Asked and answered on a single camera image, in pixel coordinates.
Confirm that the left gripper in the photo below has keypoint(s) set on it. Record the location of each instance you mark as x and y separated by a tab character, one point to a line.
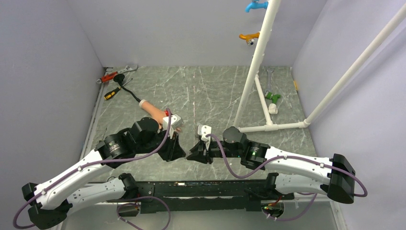
174	150

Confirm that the mannequin practice hand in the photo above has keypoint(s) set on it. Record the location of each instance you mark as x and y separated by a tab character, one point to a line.
154	112

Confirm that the orange faucet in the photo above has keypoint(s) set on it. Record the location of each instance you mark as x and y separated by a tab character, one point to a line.
249	38

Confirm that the red handled adjustable wrench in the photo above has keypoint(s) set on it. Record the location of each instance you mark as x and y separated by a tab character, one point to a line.
110	75

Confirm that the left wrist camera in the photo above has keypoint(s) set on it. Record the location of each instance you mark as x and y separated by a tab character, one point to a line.
172	123

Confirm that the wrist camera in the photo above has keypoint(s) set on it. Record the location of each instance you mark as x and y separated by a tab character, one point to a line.
203	131
172	123

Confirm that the blue faucet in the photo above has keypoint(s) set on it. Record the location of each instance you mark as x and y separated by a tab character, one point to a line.
256	4

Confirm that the green faucet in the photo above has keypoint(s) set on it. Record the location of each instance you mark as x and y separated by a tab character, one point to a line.
272	97

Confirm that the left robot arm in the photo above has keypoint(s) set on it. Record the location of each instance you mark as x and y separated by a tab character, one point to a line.
50	202

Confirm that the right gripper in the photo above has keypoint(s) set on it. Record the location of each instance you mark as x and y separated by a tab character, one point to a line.
198	155

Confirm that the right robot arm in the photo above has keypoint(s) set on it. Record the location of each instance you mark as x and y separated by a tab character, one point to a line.
288	172

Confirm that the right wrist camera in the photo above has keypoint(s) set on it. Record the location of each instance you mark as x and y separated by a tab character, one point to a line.
203	131

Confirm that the silver spanner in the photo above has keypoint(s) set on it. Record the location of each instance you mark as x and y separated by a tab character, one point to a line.
269	77

